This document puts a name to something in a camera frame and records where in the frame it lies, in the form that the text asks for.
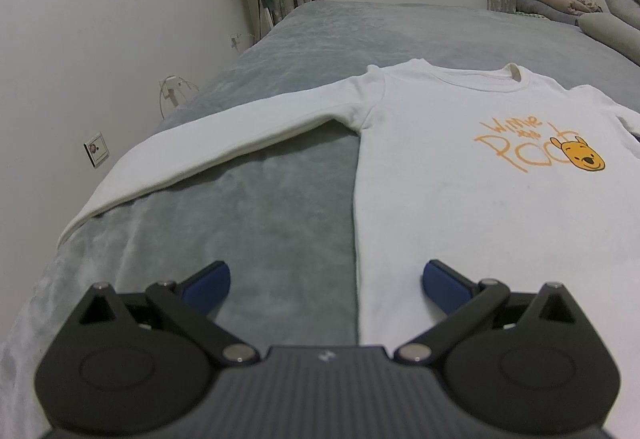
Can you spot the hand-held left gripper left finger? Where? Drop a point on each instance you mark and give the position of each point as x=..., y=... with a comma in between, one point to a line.
x=207, y=289

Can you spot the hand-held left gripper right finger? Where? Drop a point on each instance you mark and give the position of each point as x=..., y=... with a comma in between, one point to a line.
x=442, y=289

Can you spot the white bear print sweatshirt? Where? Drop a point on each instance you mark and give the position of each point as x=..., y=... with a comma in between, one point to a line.
x=440, y=199

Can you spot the grey bed blanket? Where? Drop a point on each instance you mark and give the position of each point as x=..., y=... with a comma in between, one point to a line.
x=250, y=219

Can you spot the grey rolled quilt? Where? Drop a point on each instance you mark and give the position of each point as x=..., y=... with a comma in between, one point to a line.
x=622, y=4
x=605, y=26

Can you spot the small white wall socket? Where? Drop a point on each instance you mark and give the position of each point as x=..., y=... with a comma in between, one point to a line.
x=235, y=40

